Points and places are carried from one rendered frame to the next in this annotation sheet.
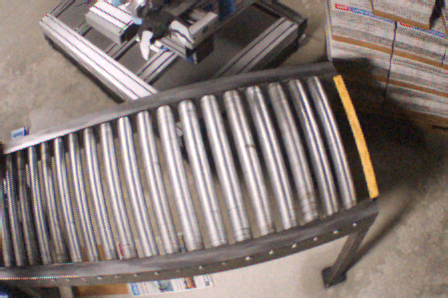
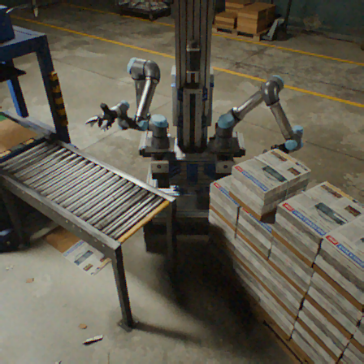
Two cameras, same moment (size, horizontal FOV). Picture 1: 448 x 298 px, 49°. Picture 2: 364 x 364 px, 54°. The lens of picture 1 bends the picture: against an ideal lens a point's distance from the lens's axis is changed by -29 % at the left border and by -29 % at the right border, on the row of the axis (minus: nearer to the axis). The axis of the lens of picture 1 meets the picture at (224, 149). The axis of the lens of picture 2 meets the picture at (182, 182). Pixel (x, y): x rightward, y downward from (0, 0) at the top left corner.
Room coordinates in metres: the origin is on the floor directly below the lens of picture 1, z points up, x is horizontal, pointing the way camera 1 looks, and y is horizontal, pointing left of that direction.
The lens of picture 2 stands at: (-0.09, -1.66, 2.30)
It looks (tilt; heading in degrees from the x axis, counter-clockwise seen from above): 38 degrees down; 46
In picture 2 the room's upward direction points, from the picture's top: 1 degrees counter-clockwise
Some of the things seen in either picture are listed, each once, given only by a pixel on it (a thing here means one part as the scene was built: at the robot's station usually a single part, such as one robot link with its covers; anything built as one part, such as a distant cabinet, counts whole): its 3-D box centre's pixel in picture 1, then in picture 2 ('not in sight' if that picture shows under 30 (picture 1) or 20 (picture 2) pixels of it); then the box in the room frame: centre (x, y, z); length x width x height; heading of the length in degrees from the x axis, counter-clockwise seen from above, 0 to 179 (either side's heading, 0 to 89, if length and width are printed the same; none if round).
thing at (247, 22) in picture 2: not in sight; (244, 19); (6.77, 3.34, 0.28); 1.20 x 0.83 x 0.57; 98
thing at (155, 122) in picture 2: not in sight; (158, 124); (1.46, 0.17, 0.98); 0.13 x 0.12 x 0.14; 109
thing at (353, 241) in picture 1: (347, 253); (123, 293); (0.59, -0.42, 0.34); 0.06 x 0.06 x 0.68; 8
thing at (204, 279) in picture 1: (162, 265); (89, 254); (0.74, 0.30, 0.00); 0.37 x 0.29 x 0.01; 98
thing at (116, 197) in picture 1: (115, 192); (69, 179); (0.75, 0.32, 0.77); 0.47 x 0.05 x 0.05; 8
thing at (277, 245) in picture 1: (158, 269); (45, 206); (0.50, 0.22, 0.74); 1.34 x 0.05 x 0.12; 98
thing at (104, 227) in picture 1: (97, 195); (62, 176); (0.74, 0.39, 0.77); 0.47 x 0.05 x 0.05; 8
